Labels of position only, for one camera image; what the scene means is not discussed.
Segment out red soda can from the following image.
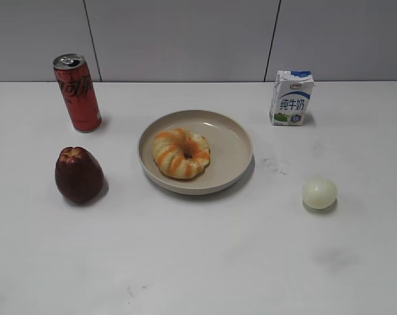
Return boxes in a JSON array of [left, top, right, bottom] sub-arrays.
[[52, 53, 102, 133]]

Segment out white blue milk carton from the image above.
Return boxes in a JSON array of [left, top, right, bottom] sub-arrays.
[[269, 70, 314, 126]]

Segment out beige round plate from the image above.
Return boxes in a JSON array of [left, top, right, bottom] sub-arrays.
[[138, 110, 253, 195]]

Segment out pale yellow round ball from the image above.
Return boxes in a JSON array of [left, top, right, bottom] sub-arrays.
[[303, 177, 338, 210]]

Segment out orange striped ring croissant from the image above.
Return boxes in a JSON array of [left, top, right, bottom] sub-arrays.
[[152, 128, 211, 180]]

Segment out dark red wax apple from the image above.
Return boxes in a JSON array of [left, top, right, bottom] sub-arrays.
[[54, 146, 104, 204]]

